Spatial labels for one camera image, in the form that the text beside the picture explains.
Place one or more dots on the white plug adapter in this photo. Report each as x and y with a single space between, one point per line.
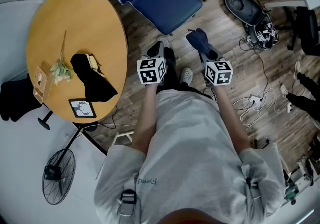
289 108

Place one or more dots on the person's left white shoe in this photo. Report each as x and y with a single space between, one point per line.
163 41

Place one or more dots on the yellow cloth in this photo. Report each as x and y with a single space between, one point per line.
93 64

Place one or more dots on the round wooden table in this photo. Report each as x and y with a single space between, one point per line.
82 18

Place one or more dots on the black cloth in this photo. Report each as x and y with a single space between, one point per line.
96 85

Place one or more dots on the green circuit board device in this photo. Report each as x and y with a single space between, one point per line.
291 191

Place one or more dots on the black standing fan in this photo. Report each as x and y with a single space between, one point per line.
58 178

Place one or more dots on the dark blue wiping cloth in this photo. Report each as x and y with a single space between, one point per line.
200 41

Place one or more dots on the person's grey shirt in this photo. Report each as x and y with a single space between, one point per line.
190 158

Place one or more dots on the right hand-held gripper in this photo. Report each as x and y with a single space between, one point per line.
220 74

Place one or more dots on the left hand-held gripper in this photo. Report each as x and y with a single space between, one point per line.
150 73

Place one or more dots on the artificial flower stem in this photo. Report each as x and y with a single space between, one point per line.
61 71

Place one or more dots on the person's right forearm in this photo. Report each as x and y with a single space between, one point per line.
231 123

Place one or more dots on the white metal rack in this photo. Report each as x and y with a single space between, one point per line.
122 138

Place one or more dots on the spare grey gripper device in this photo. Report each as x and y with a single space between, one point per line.
265 35

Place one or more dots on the person's left forearm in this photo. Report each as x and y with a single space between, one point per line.
146 118

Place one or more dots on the white power strip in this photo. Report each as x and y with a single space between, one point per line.
255 99

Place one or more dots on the blue chair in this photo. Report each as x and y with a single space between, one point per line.
165 0

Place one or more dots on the black framed deer picture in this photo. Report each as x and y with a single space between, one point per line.
82 108

